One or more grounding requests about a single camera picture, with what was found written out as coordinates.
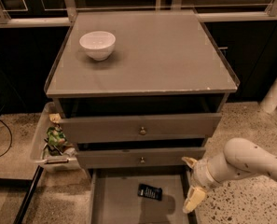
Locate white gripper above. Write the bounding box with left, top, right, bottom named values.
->
left=182, top=157, right=220, bottom=214

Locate dark blue rxbar wrapper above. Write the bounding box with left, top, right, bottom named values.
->
left=137, top=184, right=162, bottom=201

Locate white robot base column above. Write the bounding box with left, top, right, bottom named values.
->
left=260, top=78, right=277, bottom=113

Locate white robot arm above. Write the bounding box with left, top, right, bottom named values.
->
left=182, top=138, right=277, bottom=214

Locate middle grey drawer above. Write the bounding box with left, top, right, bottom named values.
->
left=76, top=147, right=205, bottom=169

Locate brass top drawer knob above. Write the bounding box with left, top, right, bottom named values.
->
left=139, top=127, right=147, bottom=135

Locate bottom grey open drawer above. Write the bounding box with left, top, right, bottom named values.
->
left=88, top=166, right=201, bottom=224

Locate grey drawer cabinet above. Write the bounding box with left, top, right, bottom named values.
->
left=44, top=10, right=241, bottom=179

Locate top grey drawer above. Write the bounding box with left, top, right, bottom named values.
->
left=60, top=113, right=221, bottom=144

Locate green snack packet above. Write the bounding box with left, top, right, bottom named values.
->
left=47, top=126, right=67, bottom=147

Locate tan snack packet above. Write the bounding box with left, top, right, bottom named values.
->
left=49, top=114, right=61, bottom=124

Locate white ceramic bowl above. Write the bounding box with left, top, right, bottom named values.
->
left=79, top=31, right=116, bottom=61

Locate white railing bar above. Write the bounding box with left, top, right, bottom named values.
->
left=0, top=11, right=277, bottom=28

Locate black floor cable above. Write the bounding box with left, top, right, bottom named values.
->
left=0, top=118, right=14, bottom=162

